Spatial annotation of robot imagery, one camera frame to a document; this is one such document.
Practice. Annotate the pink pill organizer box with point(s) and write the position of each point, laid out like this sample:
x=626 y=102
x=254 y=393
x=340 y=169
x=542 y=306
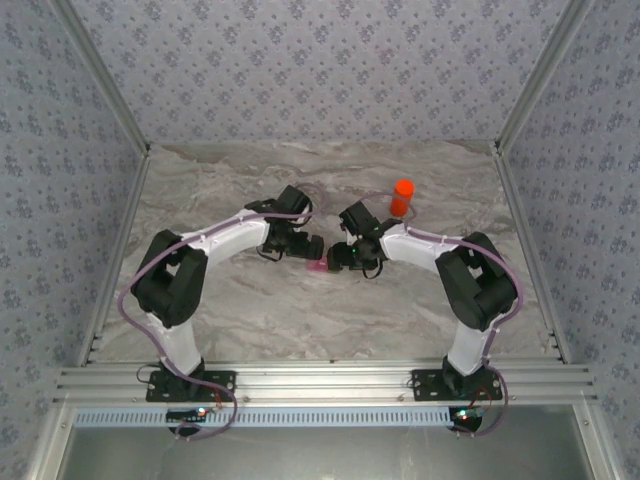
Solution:
x=316 y=266

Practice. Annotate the orange pill bottle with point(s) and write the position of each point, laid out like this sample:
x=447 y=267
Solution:
x=402 y=197

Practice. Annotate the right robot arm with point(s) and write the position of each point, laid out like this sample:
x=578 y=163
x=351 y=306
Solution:
x=415 y=250

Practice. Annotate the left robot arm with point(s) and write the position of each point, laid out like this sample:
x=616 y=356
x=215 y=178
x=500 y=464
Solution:
x=230 y=240

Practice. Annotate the small circuit board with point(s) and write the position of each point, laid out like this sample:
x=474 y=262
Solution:
x=467 y=414
x=187 y=414

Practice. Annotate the aluminium frame rail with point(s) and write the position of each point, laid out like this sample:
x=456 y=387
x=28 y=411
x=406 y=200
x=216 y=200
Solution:
x=320 y=382

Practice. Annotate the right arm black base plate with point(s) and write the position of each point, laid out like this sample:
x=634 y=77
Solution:
x=427 y=385

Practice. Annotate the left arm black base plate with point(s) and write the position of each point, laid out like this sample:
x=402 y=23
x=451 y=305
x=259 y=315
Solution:
x=220 y=382

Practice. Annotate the aluminium frame post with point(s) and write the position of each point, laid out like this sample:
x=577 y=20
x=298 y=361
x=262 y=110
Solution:
x=541 y=75
x=107 y=82

